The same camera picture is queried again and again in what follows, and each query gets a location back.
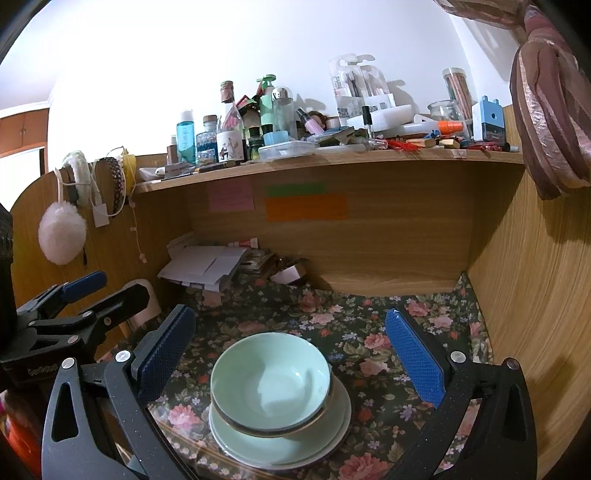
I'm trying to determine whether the pale green bowl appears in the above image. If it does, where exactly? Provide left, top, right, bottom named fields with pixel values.
left=211, top=332, right=332, bottom=438

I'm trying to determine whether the pale green plate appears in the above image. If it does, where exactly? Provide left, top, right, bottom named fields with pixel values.
left=208, top=377, right=353, bottom=471

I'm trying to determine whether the beige water jug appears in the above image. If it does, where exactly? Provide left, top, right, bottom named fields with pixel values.
left=119, top=279, right=161, bottom=338

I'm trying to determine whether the white fluffy pom-pom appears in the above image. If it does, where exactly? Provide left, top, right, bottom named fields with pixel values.
left=38, top=201, right=87, bottom=266

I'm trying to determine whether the dark floral tablecloth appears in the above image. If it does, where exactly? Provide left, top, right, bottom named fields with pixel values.
left=145, top=274, right=493, bottom=479

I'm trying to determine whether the white paper stack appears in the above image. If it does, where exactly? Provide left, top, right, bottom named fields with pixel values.
left=157, top=233, right=250, bottom=293

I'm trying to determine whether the white fluffy headband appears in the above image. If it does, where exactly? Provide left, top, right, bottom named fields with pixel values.
left=62, top=151, right=91, bottom=208

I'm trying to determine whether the small white box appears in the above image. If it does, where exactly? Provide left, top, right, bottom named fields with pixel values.
left=270, top=261, right=307, bottom=285

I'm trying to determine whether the pink sticky note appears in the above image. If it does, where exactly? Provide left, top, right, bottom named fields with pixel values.
left=207, top=178, right=254, bottom=213

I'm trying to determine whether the blue liquid bottle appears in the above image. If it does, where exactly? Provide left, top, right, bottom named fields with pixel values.
left=176, top=111, right=197, bottom=164

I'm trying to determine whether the orange sticky note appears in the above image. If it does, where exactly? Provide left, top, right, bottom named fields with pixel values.
left=264, top=194, right=349, bottom=222

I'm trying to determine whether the green sticky note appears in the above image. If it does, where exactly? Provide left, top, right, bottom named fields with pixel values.
left=266, top=182, right=327, bottom=198

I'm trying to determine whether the wooden shelf board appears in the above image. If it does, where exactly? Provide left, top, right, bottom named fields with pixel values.
left=134, top=148, right=524, bottom=194

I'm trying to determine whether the white cartoon mug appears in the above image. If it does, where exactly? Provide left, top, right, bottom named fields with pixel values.
left=216, top=130, right=245, bottom=162

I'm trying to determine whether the clear plastic container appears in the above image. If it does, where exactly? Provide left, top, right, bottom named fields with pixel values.
left=259, top=140, right=318, bottom=162

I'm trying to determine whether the blue pencil sharpener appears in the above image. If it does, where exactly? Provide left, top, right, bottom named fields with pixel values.
left=477, top=96, right=506, bottom=144

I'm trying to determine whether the green spray bottle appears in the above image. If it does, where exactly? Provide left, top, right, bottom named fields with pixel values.
left=256, top=74, right=276, bottom=134

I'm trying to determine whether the clear pencil jar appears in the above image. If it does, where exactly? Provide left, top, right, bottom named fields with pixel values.
left=442, top=67, right=473, bottom=119

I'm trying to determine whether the pink striped curtain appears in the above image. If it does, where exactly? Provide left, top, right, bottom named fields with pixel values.
left=439, top=1, right=590, bottom=200

